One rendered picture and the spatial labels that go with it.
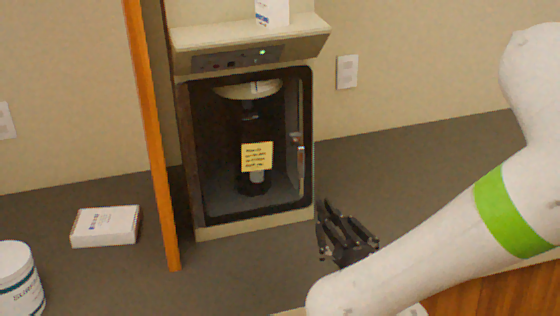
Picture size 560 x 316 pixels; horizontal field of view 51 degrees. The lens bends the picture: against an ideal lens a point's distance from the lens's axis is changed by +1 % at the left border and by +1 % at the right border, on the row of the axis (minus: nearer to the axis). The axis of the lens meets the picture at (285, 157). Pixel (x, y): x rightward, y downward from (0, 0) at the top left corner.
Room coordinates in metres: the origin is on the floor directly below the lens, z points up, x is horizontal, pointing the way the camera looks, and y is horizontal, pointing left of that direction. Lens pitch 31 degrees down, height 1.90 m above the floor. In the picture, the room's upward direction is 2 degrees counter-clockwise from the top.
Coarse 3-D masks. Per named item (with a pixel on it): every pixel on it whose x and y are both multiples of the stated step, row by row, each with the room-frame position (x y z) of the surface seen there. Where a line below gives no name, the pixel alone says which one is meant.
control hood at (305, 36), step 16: (304, 16) 1.22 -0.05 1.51; (176, 32) 1.14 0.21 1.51; (192, 32) 1.14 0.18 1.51; (208, 32) 1.14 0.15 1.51; (224, 32) 1.13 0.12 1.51; (240, 32) 1.13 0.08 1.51; (256, 32) 1.13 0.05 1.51; (272, 32) 1.13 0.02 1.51; (288, 32) 1.13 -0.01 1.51; (304, 32) 1.13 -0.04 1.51; (320, 32) 1.14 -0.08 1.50; (176, 48) 1.06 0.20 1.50; (192, 48) 1.07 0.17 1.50; (208, 48) 1.08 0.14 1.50; (224, 48) 1.10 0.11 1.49; (240, 48) 1.11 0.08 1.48; (288, 48) 1.16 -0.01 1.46; (304, 48) 1.18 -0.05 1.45; (320, 48) 1.20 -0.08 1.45; (176, 64) 1.11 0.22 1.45
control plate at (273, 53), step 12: (264, 48) 1.14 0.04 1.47; (276, 48) 1.15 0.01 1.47; (192, 60) 1.10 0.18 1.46; (204, 60) 1.12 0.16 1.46; (216, 60) 1.13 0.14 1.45; (228, 60) 1.14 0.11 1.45; (240, 60) 1.15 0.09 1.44; (252, 60) 1.17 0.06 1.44; (264, 60) 1.18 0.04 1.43; (276, 60) 1.19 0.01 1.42; (192, 72) 1.15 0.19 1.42
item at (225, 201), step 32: (192, 96) 1.17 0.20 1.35; (224, 96) 1.19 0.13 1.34; (256, 96) 1.21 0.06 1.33; (288, 96) 1.23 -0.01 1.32; (224, 128) 1.19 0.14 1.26; (256, 128) 1.21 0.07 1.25; (288, 128) 1.23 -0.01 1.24; (224, 160) 1.19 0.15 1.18; (288, 160) 1.23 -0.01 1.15; (224, 192) 1.18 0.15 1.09; (256, 192) 1.21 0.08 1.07; (288, 192) 1.23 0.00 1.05
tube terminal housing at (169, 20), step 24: (168, 0) 1.17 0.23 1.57; (192, 0) 1.19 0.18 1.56; (216, 0) 1.20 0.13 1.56; (240, 0) 1.22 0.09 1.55; (288, 0) 1.24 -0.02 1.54; (312, 0) 1.26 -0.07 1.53; (168, 24) 1.17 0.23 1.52; (192, 24) 1.19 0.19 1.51; (168, 48) 1.22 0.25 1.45; (216, 72) 1.20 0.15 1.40; (240, 72) 1.21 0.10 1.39; (192, 216) 1.19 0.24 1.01; (288, 216) 1.24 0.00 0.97; (312, 216) 1.26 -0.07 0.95
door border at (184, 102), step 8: (184, 88) 1.17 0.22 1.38; (184, 96) 1.17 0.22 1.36; (184, 104) 1.16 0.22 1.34; (184, 112) 1.16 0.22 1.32; (184, 120) 1.16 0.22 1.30; (192, 128) 1.17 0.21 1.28; (192, 136) 1.17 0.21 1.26; (184, 144) 1.16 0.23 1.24; (192, 144) 1.17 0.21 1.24; (192, 152) 1.17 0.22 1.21; (192, 160) 1.17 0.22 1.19; (192, 168) 1.16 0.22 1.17; (192, 176) 1.16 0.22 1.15; (192, 184) 1.16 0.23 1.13; (200, 192) 1.17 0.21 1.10; (192, 200) 1.16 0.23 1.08; (200, 200) 1.17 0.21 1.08; (200, 208) 1.17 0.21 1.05; (200, 216) 1.17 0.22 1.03; (200, 224) 1.17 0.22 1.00
